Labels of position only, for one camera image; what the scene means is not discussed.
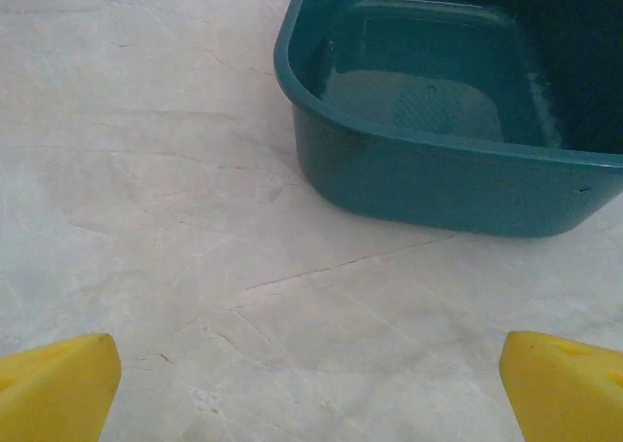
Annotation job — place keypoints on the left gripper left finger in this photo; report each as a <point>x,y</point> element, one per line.
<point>53,393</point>

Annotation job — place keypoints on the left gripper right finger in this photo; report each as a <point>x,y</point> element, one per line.
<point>569,398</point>

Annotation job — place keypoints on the teal plastic bin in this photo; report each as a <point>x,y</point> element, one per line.
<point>438,194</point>

